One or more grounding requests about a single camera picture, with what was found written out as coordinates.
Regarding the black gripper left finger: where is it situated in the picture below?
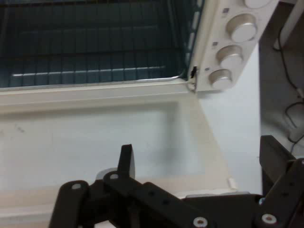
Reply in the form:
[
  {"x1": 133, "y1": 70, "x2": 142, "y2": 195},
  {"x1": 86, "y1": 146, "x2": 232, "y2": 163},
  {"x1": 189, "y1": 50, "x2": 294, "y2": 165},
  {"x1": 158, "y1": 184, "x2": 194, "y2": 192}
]
[{"x1": 48, "y1": 143, "x2": 217, "y2": 228}]

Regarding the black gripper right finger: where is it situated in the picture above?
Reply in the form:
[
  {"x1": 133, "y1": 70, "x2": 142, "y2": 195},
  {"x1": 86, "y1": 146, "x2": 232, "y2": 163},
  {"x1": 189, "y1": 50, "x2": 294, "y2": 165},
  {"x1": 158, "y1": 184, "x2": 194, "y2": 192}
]
[{"x1": 247, "y1": 135, "x2": 304, "y2": 228}]

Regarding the cream glass oven door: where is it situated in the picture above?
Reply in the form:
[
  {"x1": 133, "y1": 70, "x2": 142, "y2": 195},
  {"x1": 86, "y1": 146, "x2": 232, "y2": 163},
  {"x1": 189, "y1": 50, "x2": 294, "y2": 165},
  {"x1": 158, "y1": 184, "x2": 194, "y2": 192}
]
[{"x1": 0, "y1": 79, "x2": 239, "y2": 228}]

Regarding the silver oven knob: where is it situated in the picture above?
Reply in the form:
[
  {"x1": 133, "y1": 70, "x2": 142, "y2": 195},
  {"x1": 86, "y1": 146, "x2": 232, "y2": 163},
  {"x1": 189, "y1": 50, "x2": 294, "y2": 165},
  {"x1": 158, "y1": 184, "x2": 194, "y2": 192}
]
[
  {"x1": 209, "y1": 69, "x2": 232, "y2": 90},
  {"x1": 216, "y1": 45, "x2": 244, "y2": 69},
  {"x1": 244, "y1": 0, "x2": 268, "y2": 8},
  {"x1": 225, "y1": 13, "x2": 258, "y2": 43}
]

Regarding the cream toaster oven body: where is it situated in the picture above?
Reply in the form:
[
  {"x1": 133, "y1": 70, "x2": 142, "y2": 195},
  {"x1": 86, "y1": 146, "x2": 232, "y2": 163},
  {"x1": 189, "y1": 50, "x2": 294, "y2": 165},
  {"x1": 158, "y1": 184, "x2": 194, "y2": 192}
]
[{"x1": 0, "y1": 0, "x2": 281, "y2": 94}]

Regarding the white furniture leg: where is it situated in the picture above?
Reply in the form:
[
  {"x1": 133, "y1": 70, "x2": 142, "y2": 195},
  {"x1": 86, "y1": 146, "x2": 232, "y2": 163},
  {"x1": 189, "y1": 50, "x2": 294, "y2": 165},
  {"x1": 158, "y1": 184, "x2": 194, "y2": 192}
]
[{"x1": 282, "y1": 0, "x2": 304, "y2": 47}]

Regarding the thin black cable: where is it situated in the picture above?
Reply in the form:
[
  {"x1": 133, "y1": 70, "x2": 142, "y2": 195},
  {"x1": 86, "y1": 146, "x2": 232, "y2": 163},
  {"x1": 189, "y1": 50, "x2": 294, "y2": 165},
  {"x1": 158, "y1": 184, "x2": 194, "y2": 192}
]
[
  {"x1": 285, "y1": 101, "x2": 304, "y2": 148},
  {"x1": 272, "y1": 21, "x2": 304, "y2": 99}
]

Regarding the metal wire oven rack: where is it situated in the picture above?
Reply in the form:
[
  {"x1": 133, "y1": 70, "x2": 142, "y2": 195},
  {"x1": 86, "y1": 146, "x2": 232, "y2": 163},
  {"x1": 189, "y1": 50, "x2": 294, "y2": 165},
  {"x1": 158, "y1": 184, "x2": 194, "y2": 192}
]
[{"x1": 0, "y1": 0, "x2": 199, "y2": 84}]

